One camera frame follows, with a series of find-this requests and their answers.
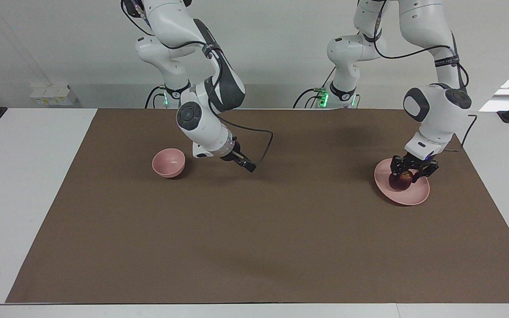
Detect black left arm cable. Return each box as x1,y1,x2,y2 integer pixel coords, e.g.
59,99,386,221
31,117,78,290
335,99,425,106
361,0,478,153

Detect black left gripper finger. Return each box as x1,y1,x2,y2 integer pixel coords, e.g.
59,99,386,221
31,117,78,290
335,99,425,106
412,160,440,183
390,155,408,177

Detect black base cable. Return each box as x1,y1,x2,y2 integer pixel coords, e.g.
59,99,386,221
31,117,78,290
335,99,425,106
293,66,337,109
144,86,167,109

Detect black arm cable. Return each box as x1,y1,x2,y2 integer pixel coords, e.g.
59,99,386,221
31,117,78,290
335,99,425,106
361,0,478,153
121,0,274,167

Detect white wall socket box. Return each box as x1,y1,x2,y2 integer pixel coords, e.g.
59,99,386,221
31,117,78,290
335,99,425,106
30,85,77,106

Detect pink plate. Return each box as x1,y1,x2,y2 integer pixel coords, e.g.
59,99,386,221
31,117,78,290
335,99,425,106
374,158,430,206

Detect brown table mat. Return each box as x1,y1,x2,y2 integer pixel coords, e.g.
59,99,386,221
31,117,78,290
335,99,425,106
5,109,509,304

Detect dark red apple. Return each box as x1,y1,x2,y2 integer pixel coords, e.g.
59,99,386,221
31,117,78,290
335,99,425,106
388,170,414,192

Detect pink bowl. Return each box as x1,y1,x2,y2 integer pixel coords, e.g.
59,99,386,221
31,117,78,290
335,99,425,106
152,148,186,178

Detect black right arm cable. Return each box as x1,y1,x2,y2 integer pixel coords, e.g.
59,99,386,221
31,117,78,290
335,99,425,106
121,0,274,167

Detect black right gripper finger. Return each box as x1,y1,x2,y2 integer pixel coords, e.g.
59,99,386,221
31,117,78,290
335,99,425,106
230,156,255,173
234,151,257,169

